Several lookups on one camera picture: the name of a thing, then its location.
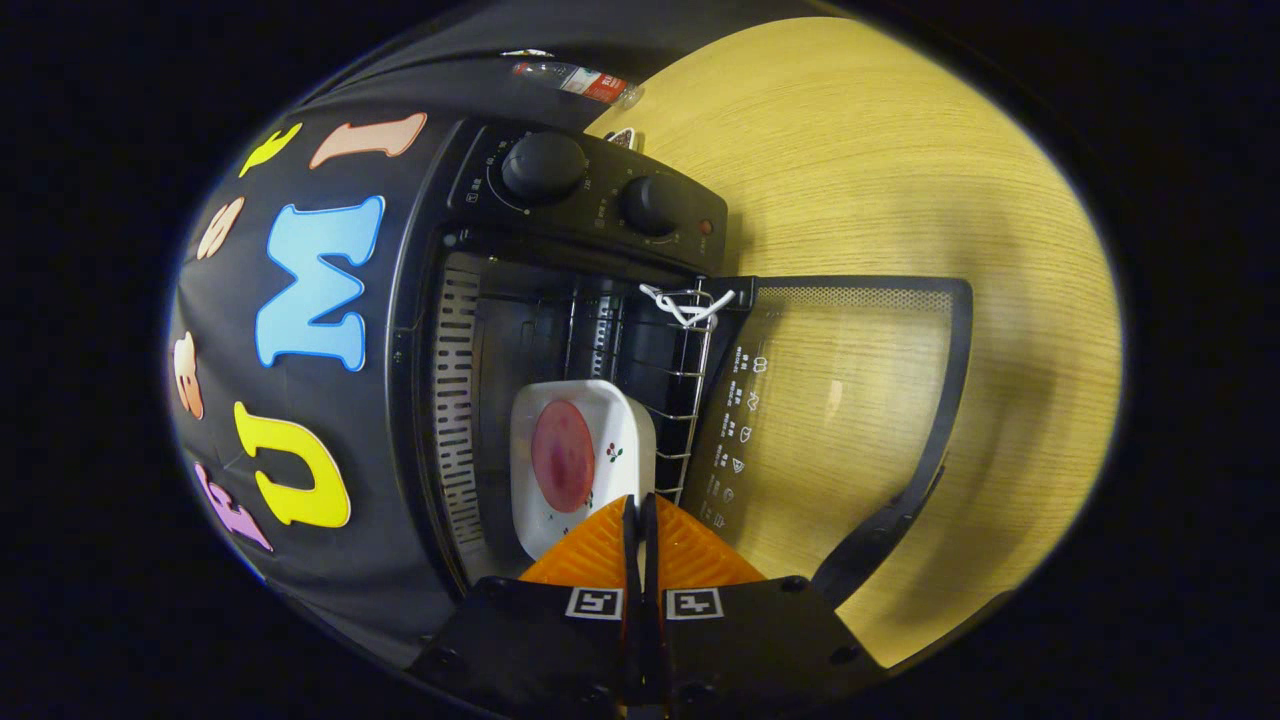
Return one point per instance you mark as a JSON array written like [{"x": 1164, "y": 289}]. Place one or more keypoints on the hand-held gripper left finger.
[{"x": 540, "y": 640}]

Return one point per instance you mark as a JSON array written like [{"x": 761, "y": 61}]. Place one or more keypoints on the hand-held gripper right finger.
[{"x": 750, "y": 640}]

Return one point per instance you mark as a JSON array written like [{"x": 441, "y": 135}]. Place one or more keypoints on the pink ham slice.
[{"x": 562, "y": 455}]

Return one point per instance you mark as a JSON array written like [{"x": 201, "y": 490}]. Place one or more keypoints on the white square dish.
[{"x": 625, "y": 425}]

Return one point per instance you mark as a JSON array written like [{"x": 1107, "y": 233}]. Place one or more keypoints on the black toaster oven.
[{"x": 590, "y": 205}]

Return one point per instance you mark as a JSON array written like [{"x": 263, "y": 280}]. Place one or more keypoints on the clear water bottle red label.
[{"x": 580, "y": 82}]

